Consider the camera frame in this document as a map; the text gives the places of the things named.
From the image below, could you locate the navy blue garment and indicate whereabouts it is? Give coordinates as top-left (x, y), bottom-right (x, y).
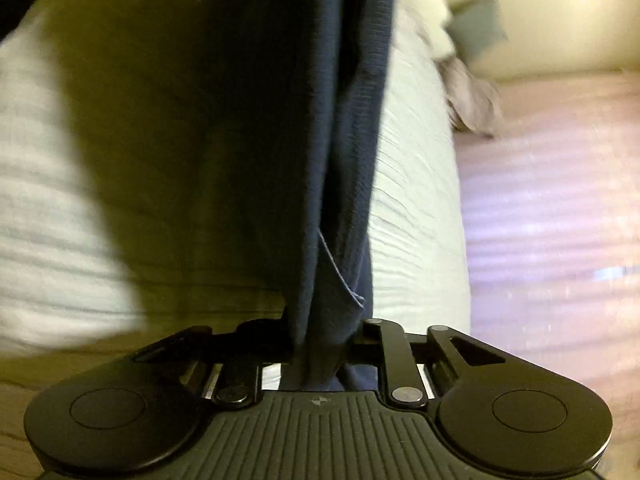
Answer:
top-left (206, 0), bottom-right (395, 391)

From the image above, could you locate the white textured bed cover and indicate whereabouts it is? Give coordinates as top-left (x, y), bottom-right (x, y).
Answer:
top-left (1, 0), bottom-right (471, 382)

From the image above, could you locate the pink pleated curtain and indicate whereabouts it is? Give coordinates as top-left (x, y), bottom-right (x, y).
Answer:
top-left (456, 72), bottom-right (639, 442)

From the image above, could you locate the lilac crumpled cloth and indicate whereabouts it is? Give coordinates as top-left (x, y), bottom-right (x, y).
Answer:
top-left (438, 56), bottom-right (503, 138)

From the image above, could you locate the grey cushion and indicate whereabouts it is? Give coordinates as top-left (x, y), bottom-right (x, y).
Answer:
top-left (447, 0), bottom-right (508, 64)

